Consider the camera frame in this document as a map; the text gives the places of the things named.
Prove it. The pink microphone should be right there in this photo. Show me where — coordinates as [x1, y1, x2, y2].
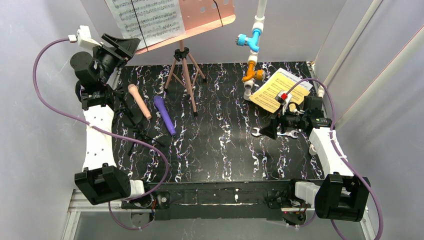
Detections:
[128, 84, 152, 120]

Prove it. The silver open-end wrench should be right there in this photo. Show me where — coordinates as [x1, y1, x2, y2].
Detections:
[251, 127, 299, 139]

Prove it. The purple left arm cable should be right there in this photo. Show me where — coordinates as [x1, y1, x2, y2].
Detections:
[32, 37, 170, 231]

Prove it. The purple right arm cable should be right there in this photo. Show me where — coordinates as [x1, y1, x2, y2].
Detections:
[286, 78, 384, 240]

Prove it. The pink tripod music stand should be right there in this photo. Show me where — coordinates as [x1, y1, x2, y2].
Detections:
[136, 0, 236, 117]

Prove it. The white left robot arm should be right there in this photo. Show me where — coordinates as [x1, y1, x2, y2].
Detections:
[70, 29, 145, 205]

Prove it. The black tripod mic stand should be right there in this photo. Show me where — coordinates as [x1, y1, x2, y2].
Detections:
[112, 101, 165, 158]

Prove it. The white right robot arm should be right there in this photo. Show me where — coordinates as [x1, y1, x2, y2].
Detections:
[252, 96, 369, 222]

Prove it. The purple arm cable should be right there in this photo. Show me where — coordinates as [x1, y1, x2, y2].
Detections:
[286, 78, 384, 240]
[32, 37, 170, 231]

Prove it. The sheet music book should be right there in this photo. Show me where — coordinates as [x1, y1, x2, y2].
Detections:
[275, 67, 313, 91]

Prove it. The white wall pipe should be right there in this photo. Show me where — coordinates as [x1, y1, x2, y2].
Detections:
[323, 0, 383, 87]

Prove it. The white PVC pipe frame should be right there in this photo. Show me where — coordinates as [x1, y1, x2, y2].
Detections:
[236, 0, 332, 141]

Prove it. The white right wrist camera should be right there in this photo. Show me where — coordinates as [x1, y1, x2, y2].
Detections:
[275, 90, 292, 115]

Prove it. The black round-base mic stand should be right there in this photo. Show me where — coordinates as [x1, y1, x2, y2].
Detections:
[112, 90, 142, 129]

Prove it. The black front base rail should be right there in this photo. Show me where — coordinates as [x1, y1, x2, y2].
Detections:
[122, 180, 315, 225]

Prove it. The purple microphone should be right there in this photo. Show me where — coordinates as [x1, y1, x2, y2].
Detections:
[153, 95, 176, 136]

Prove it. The yellow sheet music page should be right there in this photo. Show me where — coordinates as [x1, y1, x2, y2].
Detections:
[248, 73, 311, 113]

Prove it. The orange pipe valve fitting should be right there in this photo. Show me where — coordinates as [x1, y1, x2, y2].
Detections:
[242, 60, 266, 83]

